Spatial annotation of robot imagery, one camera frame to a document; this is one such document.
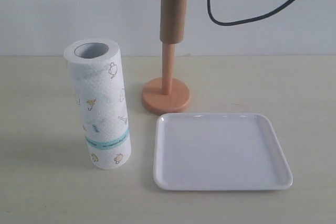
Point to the patterned white paper towel roll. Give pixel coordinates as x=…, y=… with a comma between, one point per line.
x=96, y=74

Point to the brown cardboard tube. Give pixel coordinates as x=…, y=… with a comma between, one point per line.
x=172, y=22

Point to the wooden paper towel holder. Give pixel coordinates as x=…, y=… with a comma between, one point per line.
x=166, y=94

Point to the white square plastic tray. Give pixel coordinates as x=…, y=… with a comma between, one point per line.
x=218, y=152

